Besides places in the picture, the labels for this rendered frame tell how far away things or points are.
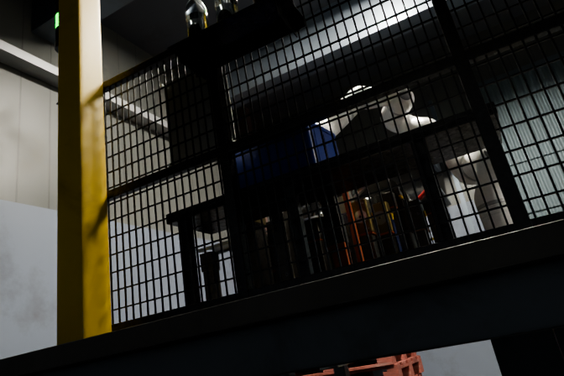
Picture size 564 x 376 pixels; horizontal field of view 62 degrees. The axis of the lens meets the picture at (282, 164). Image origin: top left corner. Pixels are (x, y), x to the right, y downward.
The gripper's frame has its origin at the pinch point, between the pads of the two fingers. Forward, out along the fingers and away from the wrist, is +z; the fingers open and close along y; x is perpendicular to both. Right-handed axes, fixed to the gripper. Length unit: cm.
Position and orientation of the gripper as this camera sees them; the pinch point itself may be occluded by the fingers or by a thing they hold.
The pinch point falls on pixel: (315, 214)
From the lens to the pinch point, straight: 173.3
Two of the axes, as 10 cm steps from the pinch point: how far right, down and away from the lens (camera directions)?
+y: -8.8, 3.1, 3.6
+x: -4.5, -2.6, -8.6
